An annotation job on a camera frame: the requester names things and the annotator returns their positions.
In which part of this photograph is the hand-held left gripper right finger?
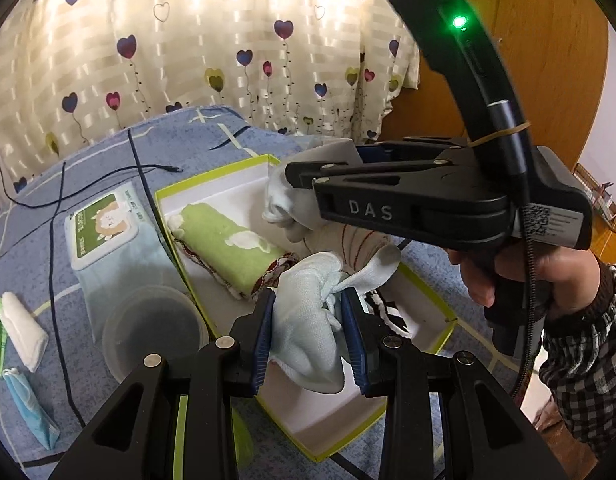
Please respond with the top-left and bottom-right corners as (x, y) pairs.
(340, 290), (571, 480)

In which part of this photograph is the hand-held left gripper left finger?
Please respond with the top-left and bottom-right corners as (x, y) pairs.
(48, 287), (279, 480)

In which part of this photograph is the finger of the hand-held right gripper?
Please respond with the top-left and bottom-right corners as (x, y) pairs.
(284, 158), (451, 185)
(355, 136), (471, 161)

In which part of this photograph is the white knit sock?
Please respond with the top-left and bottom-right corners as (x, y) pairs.
(268, 246), (403, 393)

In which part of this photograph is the black white striped sock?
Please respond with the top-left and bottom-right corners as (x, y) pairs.
(360, 287), (413, 338)

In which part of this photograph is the beige elastic bandage roll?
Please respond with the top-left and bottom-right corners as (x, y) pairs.
(303, 220), (403, 281)

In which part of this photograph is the yellow-green cardboard box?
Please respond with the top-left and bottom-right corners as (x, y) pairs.
(154, 154), (459, 463)

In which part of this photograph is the green cream jar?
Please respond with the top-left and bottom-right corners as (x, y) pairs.
(173, 394), (256, 480)

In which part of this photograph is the green dinosaur towel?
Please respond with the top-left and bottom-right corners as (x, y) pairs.
(167, 202), (301, 301)

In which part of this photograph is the clear round plastic container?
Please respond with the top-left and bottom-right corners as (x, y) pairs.
(102, 285), (211, 386)

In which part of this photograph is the small white towel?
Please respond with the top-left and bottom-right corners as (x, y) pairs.
(0, 291), (50, 373)

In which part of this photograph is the blue face mask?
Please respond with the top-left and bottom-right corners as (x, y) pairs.
(2, 366), (61, 452)

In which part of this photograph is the person's right forearm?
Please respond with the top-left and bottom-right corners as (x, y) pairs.
(538, 255), (616, 461)

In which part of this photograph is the person's right hand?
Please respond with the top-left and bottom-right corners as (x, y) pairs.
(447, 246), (602, 322)

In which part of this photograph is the wet wipes pack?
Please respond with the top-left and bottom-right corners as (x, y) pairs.
(63, 185), (189, 346)

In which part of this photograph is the wooden wardrobe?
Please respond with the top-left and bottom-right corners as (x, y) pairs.
(383, 0), (611, 271)

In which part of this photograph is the cream heart print curtain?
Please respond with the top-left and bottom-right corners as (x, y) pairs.
(0, 0), (433, 196)

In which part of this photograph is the blue checked bed sheet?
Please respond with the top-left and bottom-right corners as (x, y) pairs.
(0, 105), (538, 480)

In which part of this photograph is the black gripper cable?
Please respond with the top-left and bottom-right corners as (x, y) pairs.
(488, 100), (538, 401)

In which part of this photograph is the wire rack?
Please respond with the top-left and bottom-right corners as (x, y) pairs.
(572, 162), (616, 231)

